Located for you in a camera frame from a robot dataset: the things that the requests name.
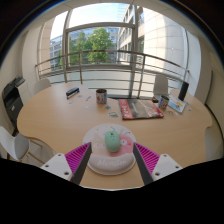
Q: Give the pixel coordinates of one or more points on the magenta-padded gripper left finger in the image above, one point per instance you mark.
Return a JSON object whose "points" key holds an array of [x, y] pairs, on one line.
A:
{"points": [[56, 165]]}

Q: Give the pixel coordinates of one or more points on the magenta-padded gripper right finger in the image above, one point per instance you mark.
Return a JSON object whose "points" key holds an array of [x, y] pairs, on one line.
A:
{"points": [[166, 166]]}

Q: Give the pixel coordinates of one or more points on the mint green computer mouse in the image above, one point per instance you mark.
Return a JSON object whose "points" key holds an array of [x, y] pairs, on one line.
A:
{"points": [[112, 141]]}

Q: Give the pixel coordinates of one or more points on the pink monster print mouse pad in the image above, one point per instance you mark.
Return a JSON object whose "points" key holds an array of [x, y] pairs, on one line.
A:
{"points": [[111, 163]]}

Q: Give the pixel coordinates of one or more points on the white chair with wooden legs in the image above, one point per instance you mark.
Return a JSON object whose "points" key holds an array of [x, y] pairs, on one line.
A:
{"points": [[15, 145]]}

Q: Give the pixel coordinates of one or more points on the red cover magazine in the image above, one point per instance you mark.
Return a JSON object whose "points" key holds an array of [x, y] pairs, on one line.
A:
{"points": [[141, 109]]}

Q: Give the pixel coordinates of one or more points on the white printed card stand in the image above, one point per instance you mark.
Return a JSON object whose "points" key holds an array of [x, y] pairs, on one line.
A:
{"points": [[176, 104]]}

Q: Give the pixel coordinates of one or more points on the blue white printed cup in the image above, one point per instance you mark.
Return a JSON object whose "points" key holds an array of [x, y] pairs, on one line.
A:
{"points": [[163, 102]]}

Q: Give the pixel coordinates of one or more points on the black stapler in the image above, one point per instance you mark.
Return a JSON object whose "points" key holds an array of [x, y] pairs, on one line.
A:
{"points": [[72, 92]]}

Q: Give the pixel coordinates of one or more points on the blue yellow sticker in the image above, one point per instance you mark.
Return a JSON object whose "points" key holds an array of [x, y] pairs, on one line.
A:
{"points": [[113, 114]]}

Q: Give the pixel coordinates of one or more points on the small blue sticker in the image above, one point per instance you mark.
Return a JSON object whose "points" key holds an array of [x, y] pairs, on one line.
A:
{"points": [[107, 107]]}

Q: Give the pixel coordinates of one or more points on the black speaker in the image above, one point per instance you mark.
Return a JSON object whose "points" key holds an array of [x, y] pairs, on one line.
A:
{"points": [[183, 90]]}

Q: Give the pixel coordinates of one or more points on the metal balcony railing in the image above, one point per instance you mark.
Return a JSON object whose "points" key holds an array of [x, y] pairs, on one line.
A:
{"points": [[110, 51]]}

